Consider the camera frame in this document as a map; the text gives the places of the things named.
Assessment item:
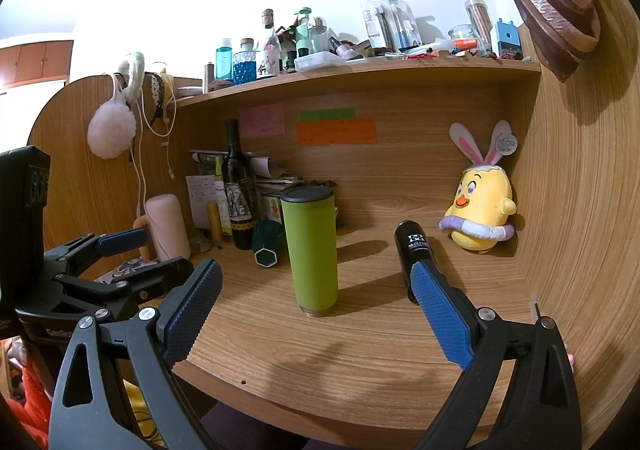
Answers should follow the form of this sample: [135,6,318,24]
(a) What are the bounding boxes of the glass jar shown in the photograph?
[448,24,484,56]

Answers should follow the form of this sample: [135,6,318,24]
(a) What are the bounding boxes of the dark green hexagonal box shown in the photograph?
[251,221,287,269]

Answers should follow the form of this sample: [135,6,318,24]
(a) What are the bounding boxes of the pink sticky note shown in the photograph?
[238,105,286,138]

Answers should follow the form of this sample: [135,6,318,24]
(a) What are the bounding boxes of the white fluffy earmuffs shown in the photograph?
[87,51,146,160]

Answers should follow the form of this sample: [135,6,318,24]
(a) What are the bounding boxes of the floral patterned box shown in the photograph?
[94,257,163,284]

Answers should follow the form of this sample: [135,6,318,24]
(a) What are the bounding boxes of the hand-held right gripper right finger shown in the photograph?
[407,260,583,450]

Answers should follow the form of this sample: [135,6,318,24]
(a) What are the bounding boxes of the blue bead glass bottle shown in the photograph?
[232,38,258,82]

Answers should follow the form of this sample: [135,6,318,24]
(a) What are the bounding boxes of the spotted headband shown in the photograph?
[144,72,177,125]

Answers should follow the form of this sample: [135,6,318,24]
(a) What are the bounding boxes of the yellow chick plush toy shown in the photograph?
[439,119,519,255]

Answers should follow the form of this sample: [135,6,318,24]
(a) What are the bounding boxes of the white cable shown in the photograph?
[129,78,177,227]

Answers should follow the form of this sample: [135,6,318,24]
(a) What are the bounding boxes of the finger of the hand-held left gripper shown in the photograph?
[55,257,196,326]
[42,227,149,283]

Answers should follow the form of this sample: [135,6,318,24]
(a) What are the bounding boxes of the wooden desk shelf unit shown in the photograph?
[26,0,640,450]

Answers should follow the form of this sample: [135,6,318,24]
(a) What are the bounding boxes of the wooden wall cabinet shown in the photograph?
[0,40,74,88]

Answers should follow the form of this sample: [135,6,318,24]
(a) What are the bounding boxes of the white handwritten paper note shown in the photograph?
[185,174,222,231]

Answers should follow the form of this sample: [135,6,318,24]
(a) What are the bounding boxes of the clear tube of brown sticks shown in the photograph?
[464,0,494,57]

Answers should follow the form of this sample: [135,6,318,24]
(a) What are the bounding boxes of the yellow tube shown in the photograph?
[206,202,224,242]

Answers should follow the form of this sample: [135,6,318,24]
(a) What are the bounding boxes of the brown fabric bag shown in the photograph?
[506,0,610,84]

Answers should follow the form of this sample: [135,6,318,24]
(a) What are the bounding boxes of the yellow cloth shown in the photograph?
[122,376,167,449]

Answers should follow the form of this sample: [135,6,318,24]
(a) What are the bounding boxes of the white plastic box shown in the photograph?
[293,51,347,74]

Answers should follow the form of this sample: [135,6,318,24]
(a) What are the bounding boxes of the stack of magazines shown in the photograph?
[188,148,341,232]

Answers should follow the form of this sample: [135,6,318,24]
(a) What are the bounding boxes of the green sticky note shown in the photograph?
[299,108,357,123]

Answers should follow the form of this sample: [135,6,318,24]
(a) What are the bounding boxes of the toothbrush blister pack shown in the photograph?
[358,0,392,52]
[387,0,420,52]

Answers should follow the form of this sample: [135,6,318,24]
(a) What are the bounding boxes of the small black bottle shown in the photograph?
[394,219,431,304]

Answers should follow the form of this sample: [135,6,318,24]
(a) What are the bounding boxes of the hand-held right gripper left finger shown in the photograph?
[48,257,224,450]

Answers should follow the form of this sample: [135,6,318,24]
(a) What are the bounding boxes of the tall labelled glass bottle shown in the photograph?
[256,9,281,80]

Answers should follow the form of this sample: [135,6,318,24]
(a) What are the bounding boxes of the dark wine bottle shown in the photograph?
[220,119,260,251]

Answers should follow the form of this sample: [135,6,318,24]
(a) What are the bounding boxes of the orange sticky note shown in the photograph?
[295,117,377,147]

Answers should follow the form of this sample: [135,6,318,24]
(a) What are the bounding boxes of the teal liquid bottle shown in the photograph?
[215,37,234,82]

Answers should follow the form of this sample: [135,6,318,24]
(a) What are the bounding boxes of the orange cloth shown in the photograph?
[0,337,53,433]

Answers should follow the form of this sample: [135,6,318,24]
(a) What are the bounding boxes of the pink cylindrical humidifier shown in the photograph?
[134,194,192,262]

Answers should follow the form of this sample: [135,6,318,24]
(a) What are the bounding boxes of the blue box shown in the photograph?
[494,18,524,61]

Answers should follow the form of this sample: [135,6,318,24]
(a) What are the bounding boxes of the green pump bottle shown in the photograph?
[294,7,314,59]

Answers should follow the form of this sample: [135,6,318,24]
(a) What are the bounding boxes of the green cup with black lid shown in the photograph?
[280,185,339,317]

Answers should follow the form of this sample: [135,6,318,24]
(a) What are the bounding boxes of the clear plastic bottle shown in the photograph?
[309,16,329,56]

